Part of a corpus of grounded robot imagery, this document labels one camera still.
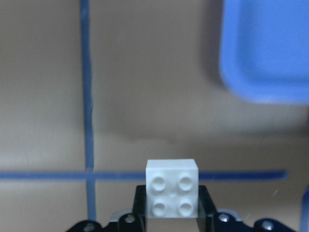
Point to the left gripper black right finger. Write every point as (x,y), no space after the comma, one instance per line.
(205,210)

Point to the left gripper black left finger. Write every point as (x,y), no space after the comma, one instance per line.
(139,208)

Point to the white block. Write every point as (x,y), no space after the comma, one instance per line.
(172,188)

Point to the blue plastic tray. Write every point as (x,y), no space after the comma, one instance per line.
(264,50)

